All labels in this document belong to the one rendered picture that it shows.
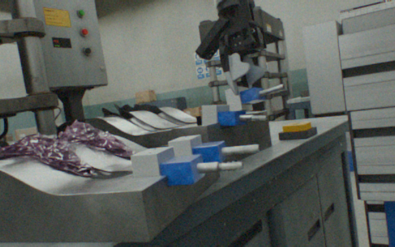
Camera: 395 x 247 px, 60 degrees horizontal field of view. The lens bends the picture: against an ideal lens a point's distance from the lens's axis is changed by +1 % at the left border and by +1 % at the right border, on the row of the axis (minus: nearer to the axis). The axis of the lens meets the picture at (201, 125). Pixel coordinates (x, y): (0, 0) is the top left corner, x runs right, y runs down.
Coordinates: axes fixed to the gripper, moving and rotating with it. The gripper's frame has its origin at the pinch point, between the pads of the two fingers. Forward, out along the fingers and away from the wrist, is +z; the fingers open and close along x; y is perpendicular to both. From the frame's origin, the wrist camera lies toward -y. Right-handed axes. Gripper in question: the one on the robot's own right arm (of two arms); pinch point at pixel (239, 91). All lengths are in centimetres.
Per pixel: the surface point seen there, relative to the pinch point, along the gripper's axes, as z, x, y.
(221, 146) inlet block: 13.0, -25.9, 9.7
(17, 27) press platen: -39, -16, -67
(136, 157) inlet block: 13.2, -40.2, 7.0
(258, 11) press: -170, 326, -136
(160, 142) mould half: 8.9, -17.0, -11.3
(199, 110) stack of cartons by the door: -110, 523, -406
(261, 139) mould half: 11.6, 4.2, 0.8
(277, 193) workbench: 24.5, 6.3, 1.0
